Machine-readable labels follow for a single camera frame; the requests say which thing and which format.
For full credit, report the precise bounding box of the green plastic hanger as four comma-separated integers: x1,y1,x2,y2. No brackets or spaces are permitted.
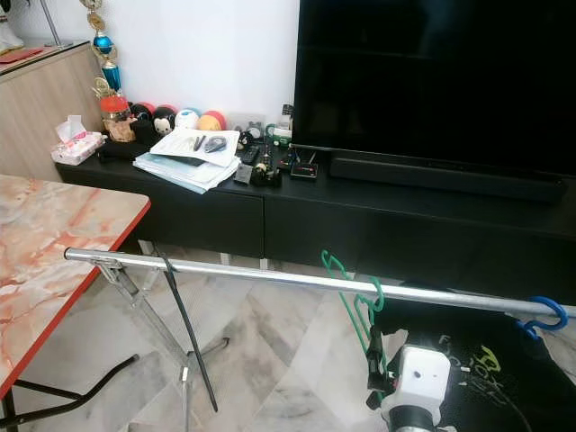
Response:
320,249,387,383

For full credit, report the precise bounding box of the black t-shirt with logo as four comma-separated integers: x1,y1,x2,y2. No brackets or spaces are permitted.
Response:
367,295,576,432

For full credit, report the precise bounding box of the blue plastic hanger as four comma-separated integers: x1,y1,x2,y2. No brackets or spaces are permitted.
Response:
517,295,571,339

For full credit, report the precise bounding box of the small clear bottle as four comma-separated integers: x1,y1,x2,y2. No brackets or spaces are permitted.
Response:
276,103,296,145

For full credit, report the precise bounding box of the thin black hanger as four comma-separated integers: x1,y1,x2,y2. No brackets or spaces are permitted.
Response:
151,245,220,414

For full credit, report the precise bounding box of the black TV console cabinet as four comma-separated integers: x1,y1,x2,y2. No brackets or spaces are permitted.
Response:
54,146,576,302

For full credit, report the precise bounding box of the white and blue plush ball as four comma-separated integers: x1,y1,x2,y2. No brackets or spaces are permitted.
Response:
175,108,201,131

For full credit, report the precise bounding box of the black mouse-ear plush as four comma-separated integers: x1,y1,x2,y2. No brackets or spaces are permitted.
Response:
150,106,177,138

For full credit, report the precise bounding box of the stack of white papers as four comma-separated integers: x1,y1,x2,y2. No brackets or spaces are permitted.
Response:
132,127,241,195

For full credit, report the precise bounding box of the light wooden cabinet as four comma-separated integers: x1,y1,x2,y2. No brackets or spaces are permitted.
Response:
0,40,111,181

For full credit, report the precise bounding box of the black soundbar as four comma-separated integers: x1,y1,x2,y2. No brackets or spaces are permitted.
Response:
328,157,564,204

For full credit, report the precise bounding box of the jar with red lid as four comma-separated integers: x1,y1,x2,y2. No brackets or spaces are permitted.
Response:
99,94,134,143

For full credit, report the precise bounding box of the white figurine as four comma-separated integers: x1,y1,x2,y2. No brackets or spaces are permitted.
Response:
0,0,24,55

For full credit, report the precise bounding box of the marble pattern folding table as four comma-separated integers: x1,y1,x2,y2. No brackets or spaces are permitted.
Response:
0,174,152,428

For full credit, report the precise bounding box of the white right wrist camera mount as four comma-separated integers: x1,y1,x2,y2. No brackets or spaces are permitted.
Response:
382,344,452,425

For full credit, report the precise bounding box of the blue and gold trophy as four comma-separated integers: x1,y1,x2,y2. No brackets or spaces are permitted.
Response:
83,0,124,93

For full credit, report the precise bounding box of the red envelope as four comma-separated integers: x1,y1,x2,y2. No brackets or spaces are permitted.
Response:
0,46,48,64

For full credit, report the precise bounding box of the small black box device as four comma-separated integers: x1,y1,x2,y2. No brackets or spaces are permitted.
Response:
291,158,319,181

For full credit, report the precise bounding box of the pink tissue pack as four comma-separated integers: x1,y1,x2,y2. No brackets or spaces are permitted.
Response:
51,114,105,167

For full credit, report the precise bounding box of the black flat screen television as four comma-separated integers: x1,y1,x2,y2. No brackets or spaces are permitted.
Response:
292,0,576,177

